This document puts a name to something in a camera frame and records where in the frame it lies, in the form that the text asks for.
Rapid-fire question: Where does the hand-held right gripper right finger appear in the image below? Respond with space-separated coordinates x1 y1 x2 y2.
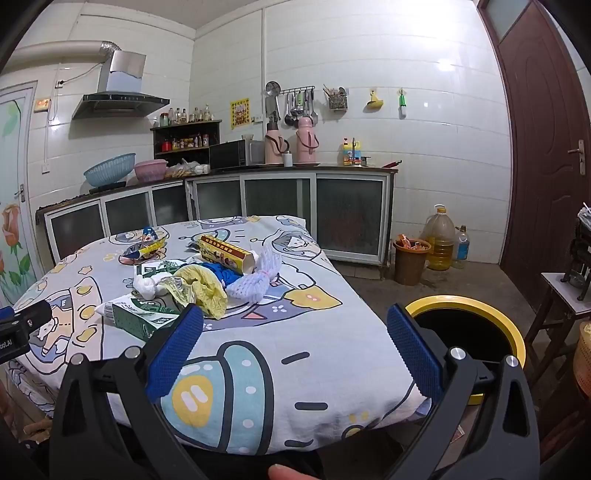
385 302 541 480

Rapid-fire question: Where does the pink plastic basin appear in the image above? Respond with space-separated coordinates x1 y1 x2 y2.
134 159 169 183

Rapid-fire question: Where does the woven basket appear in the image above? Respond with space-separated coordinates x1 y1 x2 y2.
573 320 591 407

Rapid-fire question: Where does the wire chopstick holder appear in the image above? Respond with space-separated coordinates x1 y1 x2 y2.
323 84 348 110

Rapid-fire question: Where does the row of glass bottles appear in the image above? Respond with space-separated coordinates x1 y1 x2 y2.
159 104 214 127

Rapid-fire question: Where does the pink thermos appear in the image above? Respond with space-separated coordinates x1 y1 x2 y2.
295 117 317 164
264 121 283 164

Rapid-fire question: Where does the steel range hood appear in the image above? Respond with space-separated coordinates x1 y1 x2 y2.
71 50 171 121

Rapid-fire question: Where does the clear water bottle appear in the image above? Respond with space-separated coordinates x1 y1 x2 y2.
453 225 471 269

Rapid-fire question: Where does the white foam fruit net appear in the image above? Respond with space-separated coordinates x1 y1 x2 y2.
225 244 282 303

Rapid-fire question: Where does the white tissue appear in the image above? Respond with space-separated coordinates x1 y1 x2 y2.
133 270 174 296

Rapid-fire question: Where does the row of seasoning jars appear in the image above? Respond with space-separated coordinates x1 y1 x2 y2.
161 134 209 152

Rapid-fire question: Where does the brown wooden door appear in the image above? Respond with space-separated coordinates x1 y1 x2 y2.
478 0 591 319

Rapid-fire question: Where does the small wooden table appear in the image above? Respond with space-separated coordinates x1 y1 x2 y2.
524 272 591 398

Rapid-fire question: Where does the black microwave oven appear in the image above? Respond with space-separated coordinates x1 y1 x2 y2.
209 140 266 171

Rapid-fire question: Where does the yellow detergent bottle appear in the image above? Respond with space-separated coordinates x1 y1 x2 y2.
342 137 363 166

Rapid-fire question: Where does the white plastic bag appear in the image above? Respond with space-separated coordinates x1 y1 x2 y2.
166 159 204 178

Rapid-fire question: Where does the yellow wall poster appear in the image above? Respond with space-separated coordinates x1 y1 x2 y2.
230 98 251 128

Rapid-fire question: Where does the green printed wrapper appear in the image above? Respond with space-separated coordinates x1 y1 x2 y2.
164 277 197 305

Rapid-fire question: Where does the glass door kitchen cabinet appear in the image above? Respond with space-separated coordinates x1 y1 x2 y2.
36 165 399 266

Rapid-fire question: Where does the snack packet blue yellow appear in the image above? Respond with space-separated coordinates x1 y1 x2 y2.
119 240 167 265

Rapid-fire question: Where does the blue plastic basket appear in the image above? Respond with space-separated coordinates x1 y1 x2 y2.
84 153 136 188

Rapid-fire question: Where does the blue plastic bag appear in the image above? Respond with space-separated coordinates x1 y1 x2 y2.
198 261 243 289

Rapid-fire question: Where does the metal door handle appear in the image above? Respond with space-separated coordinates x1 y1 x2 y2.
568 140 586 175

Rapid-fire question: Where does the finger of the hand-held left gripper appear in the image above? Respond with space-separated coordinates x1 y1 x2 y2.
0 299 53 333

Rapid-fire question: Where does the green and white carton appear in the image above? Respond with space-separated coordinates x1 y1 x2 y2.
97 298 183 342
134 259 190 278

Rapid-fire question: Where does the rack of hanging utensils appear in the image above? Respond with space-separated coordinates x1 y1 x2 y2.
277 86 317 127

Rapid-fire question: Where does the long yellow cardboard box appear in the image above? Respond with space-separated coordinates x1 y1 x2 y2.
198 234 259 277

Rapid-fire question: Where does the black metal machine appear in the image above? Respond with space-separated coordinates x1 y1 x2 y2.
561 210 591 301

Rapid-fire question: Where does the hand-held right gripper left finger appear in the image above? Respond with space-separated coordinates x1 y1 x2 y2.
48 302 208 480

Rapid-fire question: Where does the yellow plastic bag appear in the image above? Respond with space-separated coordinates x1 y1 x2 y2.
171 265 229 320

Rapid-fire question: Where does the flower painted door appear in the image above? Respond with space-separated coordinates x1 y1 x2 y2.
0 80 38 308

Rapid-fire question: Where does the large oil jug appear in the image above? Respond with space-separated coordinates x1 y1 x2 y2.
424 206 457 271

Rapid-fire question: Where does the table with cartoon cloth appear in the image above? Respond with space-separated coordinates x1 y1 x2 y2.
8 215 416 455

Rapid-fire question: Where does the dark wooden shelf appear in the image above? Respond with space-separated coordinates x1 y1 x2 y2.
151 120 223 169

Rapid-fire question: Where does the blue snack wrapper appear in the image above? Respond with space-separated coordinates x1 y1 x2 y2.
139 225 169 245

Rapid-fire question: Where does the silver exhaust duct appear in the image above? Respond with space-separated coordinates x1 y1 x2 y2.
9 39 122 63

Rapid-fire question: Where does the black bin with yellow rim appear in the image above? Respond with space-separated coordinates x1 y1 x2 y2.
404 295 527 407

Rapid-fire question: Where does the metal strainer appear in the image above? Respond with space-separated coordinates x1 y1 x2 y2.
264 81 281 123

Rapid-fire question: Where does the brown waste bin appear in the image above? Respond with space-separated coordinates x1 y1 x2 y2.
392 235 432 286

